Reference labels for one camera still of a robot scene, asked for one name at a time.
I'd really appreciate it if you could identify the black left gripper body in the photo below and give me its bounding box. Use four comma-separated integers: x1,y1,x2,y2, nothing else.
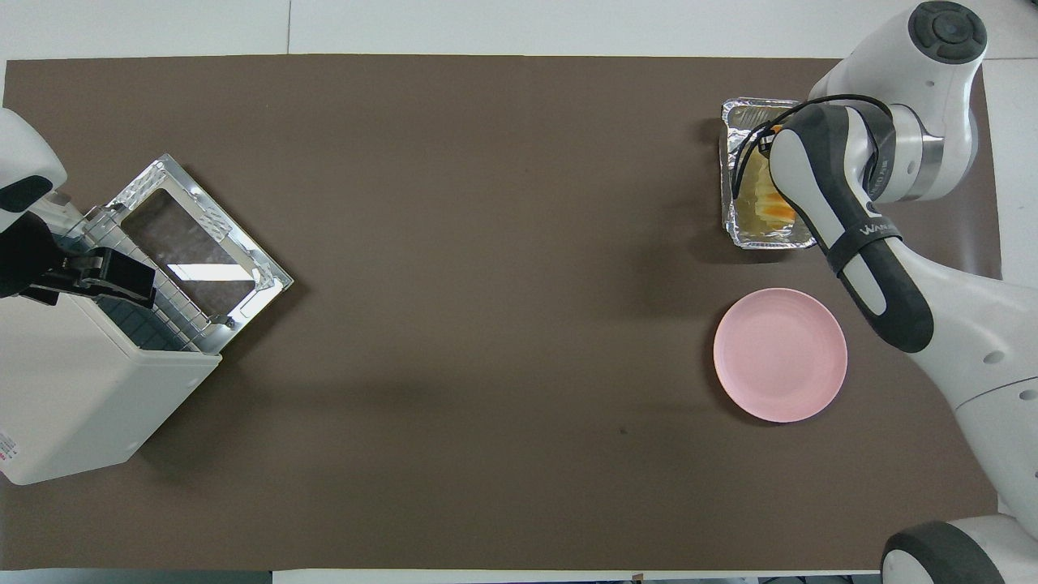
0,213,101,306

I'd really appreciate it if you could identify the aluminium foil baking tray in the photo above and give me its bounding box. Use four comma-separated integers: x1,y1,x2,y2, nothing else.
719,97,818,251

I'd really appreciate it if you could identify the cream toaster oven body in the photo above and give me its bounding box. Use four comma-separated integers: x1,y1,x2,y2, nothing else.
0,195,223,487

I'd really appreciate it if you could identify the glass toaster oven door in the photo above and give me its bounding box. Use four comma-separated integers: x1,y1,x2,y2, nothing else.
105,153,295,356

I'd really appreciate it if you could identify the brown table mat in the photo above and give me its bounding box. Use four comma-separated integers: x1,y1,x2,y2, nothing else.
0,54,1003,572

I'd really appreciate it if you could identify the pink round plate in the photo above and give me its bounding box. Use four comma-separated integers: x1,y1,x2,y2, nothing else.
713,288,849,424

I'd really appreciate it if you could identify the metal oven wire rack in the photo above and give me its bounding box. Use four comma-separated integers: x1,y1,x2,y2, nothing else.
58,204,238,355

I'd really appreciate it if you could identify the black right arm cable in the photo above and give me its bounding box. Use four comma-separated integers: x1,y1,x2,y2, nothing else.
731,95,894,200

